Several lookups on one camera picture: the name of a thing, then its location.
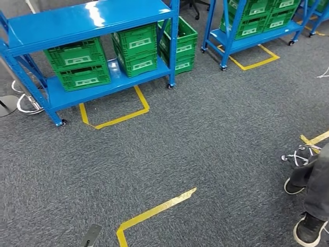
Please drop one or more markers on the blue metal shelf rack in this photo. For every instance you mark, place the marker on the blue metal shelf rack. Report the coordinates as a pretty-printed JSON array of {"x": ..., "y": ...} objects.
[
  {"x": 317, "y": 20},
  {"x": 256, "y": 42},
  {"x": 77, "y": 20}
]

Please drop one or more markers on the yellow angled floor tape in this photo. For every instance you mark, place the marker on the yellow angled floor tape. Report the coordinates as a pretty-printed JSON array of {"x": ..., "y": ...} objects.
[{"x": 154, "y": 213}]

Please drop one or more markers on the black office chair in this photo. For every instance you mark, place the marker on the black office chair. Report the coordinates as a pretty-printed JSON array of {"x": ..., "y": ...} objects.
[{"x": 195, "y": 8}]

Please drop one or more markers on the black robot foot plate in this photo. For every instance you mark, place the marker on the black robot foot plate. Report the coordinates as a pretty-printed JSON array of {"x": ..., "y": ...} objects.
[{"x": 90, "y": 235}]

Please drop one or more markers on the black stool chrome base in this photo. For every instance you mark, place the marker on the black stool chrome base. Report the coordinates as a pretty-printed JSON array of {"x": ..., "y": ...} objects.
[{"x": 298, "y": 157}]

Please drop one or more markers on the person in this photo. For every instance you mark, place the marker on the person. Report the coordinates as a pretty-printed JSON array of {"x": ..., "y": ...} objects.
[{"x": 318, "y": 184}]

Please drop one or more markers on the white desk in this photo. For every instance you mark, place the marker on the white desk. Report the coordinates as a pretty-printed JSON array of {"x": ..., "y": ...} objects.
[{"x": 30, "y": 6}]

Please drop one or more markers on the yellow floor tape frame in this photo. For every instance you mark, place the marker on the yellow floor tape frame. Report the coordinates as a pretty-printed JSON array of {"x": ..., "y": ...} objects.
[
  {"x": 254, "y": 64},
  {"x": 318, "y": 33}
]

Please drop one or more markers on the chrome stanchion post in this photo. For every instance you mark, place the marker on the chrome stanchion post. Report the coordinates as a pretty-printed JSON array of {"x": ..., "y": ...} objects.
[{"x": 15, "y": 80}]

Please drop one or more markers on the grey round base plate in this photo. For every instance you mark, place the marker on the grey round base plate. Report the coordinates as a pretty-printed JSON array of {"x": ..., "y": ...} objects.
[{"x": 11, "y": 104}]

